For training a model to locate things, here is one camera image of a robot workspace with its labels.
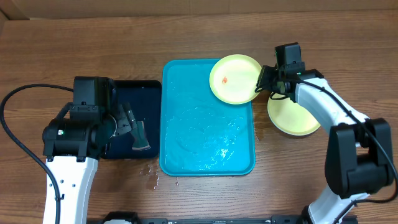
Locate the yellow-green plate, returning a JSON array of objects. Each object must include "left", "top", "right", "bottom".
[
  {"left": 209, "top": 54, "right": 262, "bottom": 105},
  {"left": 267, "top": 94, "right": 320, "bottom": 136}
]

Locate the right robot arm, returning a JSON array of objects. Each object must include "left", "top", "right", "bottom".
[{"left": 256, "top": 64, "right": 397, "bottom": 223}]

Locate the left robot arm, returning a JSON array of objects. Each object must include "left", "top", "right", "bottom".
[{"left": 43, "top": 103, "right": 136, "bottom": 223}]

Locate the black water tray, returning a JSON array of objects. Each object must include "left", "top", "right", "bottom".
[{"left": 103, "top": 80, "right": 162, "bottom": 159}]

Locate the teal plastic tray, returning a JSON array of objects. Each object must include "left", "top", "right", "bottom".
[{"left": 159, "top": 59, "right": 256, "bottom": 177}]

